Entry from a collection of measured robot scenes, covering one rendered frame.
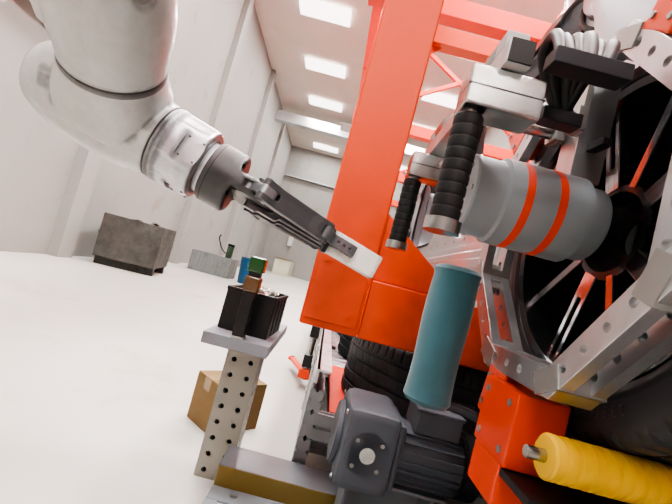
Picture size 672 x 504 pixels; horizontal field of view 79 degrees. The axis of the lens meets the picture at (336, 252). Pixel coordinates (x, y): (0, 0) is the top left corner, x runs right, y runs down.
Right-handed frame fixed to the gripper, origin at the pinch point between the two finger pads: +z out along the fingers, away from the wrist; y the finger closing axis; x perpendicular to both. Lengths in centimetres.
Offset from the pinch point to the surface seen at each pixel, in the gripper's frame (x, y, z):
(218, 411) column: -45, -78, 1
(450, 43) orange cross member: 230, -222, 26
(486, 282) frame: 15.8, -28.9, 33.3
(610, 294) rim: 16.0, -3.3, 38.8
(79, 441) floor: -72, -88, -29
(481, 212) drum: 16.7, -4.8, 14.9
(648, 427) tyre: -1.5, 8.8, 38.9
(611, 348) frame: 3.7, 10.4, 29.1
